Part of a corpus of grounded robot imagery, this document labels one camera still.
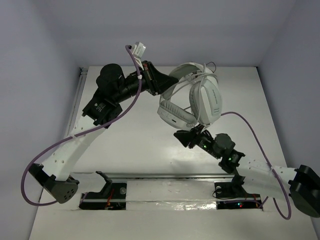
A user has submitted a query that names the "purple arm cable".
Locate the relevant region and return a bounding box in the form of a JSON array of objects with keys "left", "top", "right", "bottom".
[
  {"left": 221, "top": 111, "right": 293, "bottom": 220},
  {"left": 20, "top": 44, "right": 145, "bottom": 207}
]

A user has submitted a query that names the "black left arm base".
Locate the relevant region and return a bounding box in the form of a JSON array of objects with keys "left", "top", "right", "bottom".
[{"left": 78, "top": 171, "right": 127, "bottom": 211}]

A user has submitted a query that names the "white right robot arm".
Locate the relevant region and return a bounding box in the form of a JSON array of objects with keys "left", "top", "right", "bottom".
[{"left": 157, "top": 80, "right": 320, "bottom": 218}]

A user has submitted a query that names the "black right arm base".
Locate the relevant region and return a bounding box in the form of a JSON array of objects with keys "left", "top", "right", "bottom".
[{"left": 212, "top": 176, "right": 263, "bottom": 210}]

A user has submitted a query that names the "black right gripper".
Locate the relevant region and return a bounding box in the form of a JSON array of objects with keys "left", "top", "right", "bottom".
[{"left": 174, "top": 121, "right": 221, "bottom": 160}]

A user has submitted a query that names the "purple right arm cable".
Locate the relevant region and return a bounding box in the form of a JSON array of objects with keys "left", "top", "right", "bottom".
[{"left": 221, "top": 111, "right": 293, "bottom": 220}]

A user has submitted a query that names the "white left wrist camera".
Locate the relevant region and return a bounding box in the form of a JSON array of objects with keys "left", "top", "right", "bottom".
[{"left": 130, "top": 42, "right": 147, "bottom": 59}]

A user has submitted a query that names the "white over-ear headphones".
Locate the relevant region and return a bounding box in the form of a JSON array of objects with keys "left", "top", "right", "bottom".
[{"left": 157, "top": 62, "right": 223, "bottom": 131}]

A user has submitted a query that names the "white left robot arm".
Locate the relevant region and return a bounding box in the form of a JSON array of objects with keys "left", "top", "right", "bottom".
[{"left": 28, "top": 60, "right": 178, "bottom": 204}]

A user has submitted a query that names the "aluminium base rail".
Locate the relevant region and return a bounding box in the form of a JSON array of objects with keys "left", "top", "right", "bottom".
[{"left": 72, "top": 171, "right": 251, "bottom": 181}]

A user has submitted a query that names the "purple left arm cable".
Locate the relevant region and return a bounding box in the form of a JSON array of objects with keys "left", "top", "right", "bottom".
[{"left": 20, "top": 44, "right": 145, "bottom": 207}]

